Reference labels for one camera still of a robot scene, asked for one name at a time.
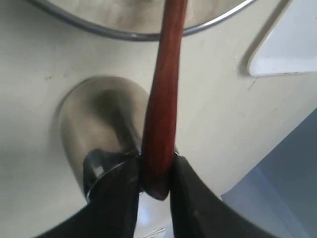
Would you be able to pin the large steel rice bowl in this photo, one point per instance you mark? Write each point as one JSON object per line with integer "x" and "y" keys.
{"x": 140, "y": 20}

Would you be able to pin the white plastic tray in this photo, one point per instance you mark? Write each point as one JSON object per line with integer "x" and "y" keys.
{"x": 286, "y": 43}

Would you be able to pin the dark brown wooden spoon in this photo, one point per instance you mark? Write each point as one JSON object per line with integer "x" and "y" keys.
{"x": 158, "y": 141}

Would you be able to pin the stainless steel cup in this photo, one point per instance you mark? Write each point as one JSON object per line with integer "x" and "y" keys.
{"x": 101, "y": 124}

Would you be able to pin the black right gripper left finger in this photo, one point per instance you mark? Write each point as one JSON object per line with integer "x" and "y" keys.
{"x": 112, "y": 214}

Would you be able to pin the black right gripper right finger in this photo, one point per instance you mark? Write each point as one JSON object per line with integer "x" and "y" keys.
{"x": 199, "y": 213}

